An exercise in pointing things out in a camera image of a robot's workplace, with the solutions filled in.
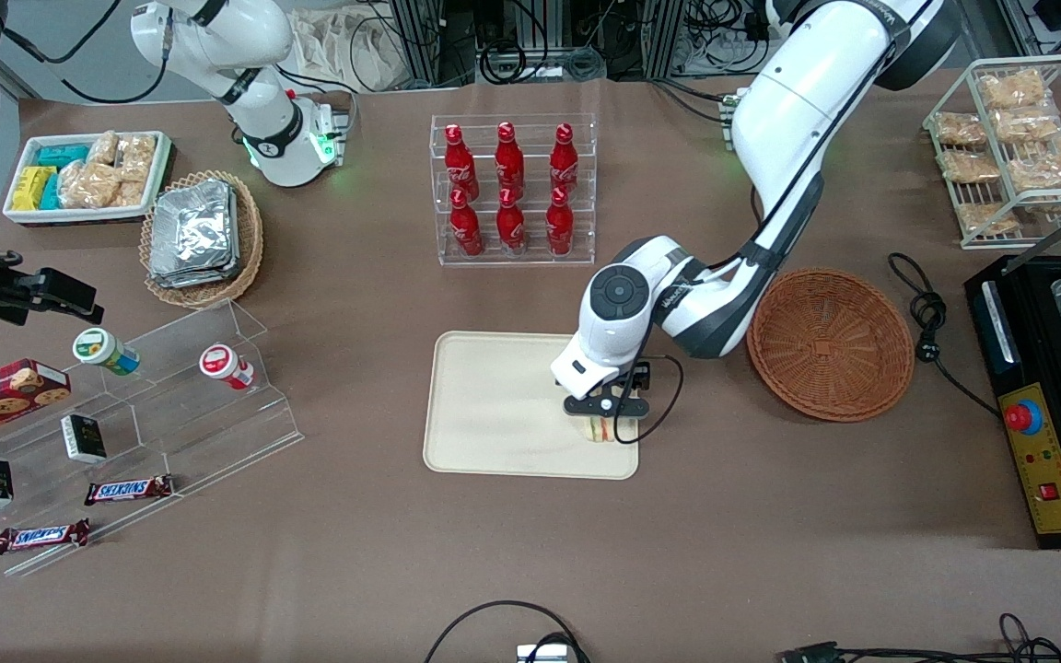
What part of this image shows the white rectangular snack tray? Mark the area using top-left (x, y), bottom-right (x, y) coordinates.
top-left (2, 130), bottom-right (172, 227)

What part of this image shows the cream plastic tray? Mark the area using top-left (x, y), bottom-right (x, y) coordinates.
top-left (423, 331), bottom-right (640, 481)

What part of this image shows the oval light wicker basket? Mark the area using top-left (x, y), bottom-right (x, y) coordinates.
top-left (139, 169), bottom-right (265, 309)

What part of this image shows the round brown wicker basket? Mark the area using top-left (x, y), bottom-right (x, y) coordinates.
top-left (746, 267), bottom-right (916, 424)

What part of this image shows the green lid yogurt cup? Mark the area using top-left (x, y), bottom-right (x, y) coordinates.
top-left (72, 327), bottom-right (141, 376)

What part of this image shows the yellow snack pack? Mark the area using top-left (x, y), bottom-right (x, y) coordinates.
top-left (12, 166), bottom-right (57, 211)

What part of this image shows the red cookie box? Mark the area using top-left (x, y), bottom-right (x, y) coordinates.
top-left (0, 358), bottom-right (72, 450)

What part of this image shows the silver foil packet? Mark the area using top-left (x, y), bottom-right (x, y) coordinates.
top-left (148, 261), bottom-right (242, 290)
top-left (151, 179), bottom-right (238, 275)

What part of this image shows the clear acrylic bottle rack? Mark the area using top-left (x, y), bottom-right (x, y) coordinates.
top-left (430, 113), bottom-right (598, 268)

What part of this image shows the red lid yogurt cup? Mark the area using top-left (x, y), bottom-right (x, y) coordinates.
top-left (198, 343), bottom-right (256, 391)

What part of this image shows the red cola bottle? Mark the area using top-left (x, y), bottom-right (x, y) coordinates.
top-left (495, 122), bottom-right (526, 199)
top-left (443, 123), bottom-right (481, 202)
top-left (550, 122), bottom-right (580, 194)
top-left (545, 187), bottom-right (576, 257)
top-left (449, 189), bottom-right (484, 258)
top-left (496, 188), bottom-right (527, 256)

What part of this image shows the clear acrylic stepped shelf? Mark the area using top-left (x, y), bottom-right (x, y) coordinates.
top-left (0, 297), bottom-right (305, 578)

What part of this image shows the snickers chocolate bar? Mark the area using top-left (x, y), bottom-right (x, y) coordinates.
top-left (0, 518), bottom-right (91, 555)
top-left (84, 474), bottom-right (175, 506)

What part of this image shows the beige cloth bag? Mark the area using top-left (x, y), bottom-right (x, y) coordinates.
top-left (289, 7), bottom-right (404, 93)

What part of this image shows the red emergency stop button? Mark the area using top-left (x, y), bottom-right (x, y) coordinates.
top-left (1004, 399), bottom-right (1044, 436)

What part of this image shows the bagged brown snack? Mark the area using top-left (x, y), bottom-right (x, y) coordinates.
top-left (939, 150), bottom-right (1001, 183)
top-left (1009, 138), bottom-right (1061, 192)
top-left (994, 109), bottom-right (1061, 145)
top-left (934, 112), bottom-right (988, 146)
top-left (959, 203), bottom-right (1018, 234)
top-left (979, 70), bottom-right (1047, 110)

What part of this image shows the black machine yellow panel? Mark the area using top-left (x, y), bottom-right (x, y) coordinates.
top-left (964, 253), bottom-right (1061, 551)

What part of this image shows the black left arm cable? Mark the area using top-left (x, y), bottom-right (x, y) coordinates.
top-left (613, 0), bottom-right (941, 445)

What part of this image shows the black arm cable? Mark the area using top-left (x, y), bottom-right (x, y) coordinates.
top-left (0, 0), bottom-right (172, 104)
top-left (613, 0), bottom-right (941, 445)

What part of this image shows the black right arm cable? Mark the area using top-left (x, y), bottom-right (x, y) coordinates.
top-left (0, 0), bottom-right (172, 104)

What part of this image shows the black looped cable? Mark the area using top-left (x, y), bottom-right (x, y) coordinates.
top-left (424, 600), bottom-right (591, 663)

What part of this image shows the black tangled cable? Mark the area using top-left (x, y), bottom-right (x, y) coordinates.
top-left (777, 612), bottom-right (1061, 663)

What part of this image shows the black power cable with plug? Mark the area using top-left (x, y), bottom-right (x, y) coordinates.
top-left (888, 252), bottom-right (1001, 417)

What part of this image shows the aluminium frame post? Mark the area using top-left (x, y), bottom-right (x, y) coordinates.
top-left (644, 0), bottom-right (690, 80)
top-left (388, 0), bottom-right (478, 89)

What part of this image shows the white wire rack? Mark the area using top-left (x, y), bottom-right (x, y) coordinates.
top-left (922, 54), bottom-right (1061, 250)

